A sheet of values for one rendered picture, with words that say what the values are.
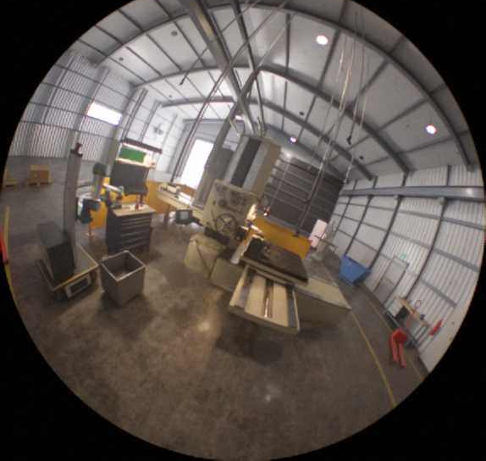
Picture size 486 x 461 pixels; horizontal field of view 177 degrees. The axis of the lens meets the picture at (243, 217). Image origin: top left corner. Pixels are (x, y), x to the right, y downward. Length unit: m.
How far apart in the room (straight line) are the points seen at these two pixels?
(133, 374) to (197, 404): 0.71
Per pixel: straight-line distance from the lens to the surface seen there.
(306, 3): 7.05
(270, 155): 3.32
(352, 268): 7.82
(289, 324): 2.08
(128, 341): 2.20
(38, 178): 7.01
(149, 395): 2.01
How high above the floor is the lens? 1.99
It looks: 11 degrees down
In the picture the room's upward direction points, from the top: 23 degrees clockwise
